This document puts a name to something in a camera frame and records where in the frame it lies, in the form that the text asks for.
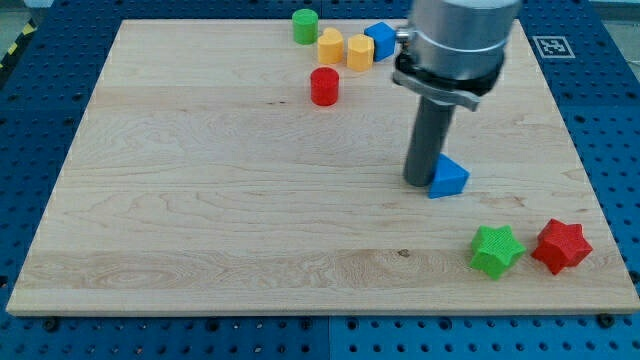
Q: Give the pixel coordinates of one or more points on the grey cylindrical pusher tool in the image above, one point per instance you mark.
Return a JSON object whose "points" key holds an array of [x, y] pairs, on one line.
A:
{"points": [[428, 136]]}

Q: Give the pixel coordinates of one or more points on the blue triangle block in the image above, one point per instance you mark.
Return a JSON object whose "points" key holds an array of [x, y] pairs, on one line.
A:
{"points": [[450, 178]]}

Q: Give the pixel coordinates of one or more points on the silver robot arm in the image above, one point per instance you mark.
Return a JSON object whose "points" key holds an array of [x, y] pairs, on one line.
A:
{"points": [[451, 54]]}

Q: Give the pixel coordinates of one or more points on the green star block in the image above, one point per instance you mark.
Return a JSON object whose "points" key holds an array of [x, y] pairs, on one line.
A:
{"points": [[495, 250]]}

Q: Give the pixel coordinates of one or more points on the red star block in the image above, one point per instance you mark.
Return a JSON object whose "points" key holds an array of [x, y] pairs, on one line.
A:
{"points": [[561, 245]]}

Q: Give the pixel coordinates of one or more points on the blue cube block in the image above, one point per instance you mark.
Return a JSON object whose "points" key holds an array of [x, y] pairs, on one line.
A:
{"points": [[384, 38]]}

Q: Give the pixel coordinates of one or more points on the yellow hexagon block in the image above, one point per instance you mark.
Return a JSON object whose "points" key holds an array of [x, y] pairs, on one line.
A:
{"points": [[360, 52]]}

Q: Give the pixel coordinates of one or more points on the red cylinder block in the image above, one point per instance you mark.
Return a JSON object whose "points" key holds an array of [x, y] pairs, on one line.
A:
{"points": [[324, 86]]}

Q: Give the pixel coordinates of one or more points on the yellow heart block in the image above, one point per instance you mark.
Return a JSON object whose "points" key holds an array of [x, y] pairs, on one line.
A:
{"points": [[330, 46]]}

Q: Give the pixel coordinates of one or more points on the white fiducial marker tag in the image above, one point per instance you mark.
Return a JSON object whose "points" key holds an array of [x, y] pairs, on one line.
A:
{"points": [[553, 47]]}

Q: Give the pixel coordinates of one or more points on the green cylinder block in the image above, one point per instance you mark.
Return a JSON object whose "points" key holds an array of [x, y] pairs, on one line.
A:
{"points": [[305, 26]]}

